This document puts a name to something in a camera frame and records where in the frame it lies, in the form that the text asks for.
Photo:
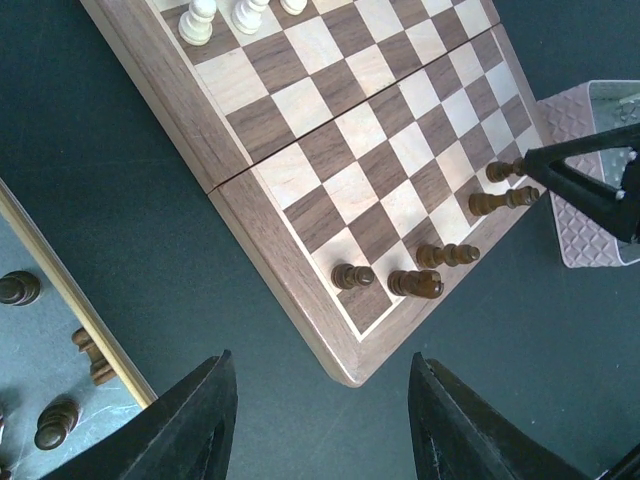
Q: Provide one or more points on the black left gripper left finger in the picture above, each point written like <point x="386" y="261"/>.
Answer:
<point x="187" y="433"/>

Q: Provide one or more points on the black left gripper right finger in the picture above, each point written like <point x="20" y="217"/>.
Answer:
<point x="457" y="435"/>

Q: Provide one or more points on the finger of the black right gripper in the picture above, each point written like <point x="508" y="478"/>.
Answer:
<point x="616" y="209"/>

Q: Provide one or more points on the dark queen piece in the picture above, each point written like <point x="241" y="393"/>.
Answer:
<point x="499" y="171"/>

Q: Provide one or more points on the dark king piece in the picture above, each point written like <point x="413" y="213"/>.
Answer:
<point x="482" y="204"/>

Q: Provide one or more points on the dark knight piece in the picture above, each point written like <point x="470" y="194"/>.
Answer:
<point x="417" y="283"/>

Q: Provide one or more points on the dark bishop piece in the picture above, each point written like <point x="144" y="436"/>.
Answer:
<point x="430" y="256"/>

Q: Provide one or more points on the dark rook piece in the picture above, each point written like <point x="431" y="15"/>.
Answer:
<point x="346" y="276"/>

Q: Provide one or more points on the gold tin with pieces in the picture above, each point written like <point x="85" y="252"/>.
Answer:
<point x="56" y="348"/>

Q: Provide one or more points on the wooden chess board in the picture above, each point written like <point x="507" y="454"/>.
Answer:
<point x="330" y="132"/>

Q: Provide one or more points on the silver patterned metal tray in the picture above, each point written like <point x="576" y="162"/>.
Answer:
<point x="592" y="107"/>

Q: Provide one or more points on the dark pawn in tin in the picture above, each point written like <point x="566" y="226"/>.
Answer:
<point x="19" y="288"/>

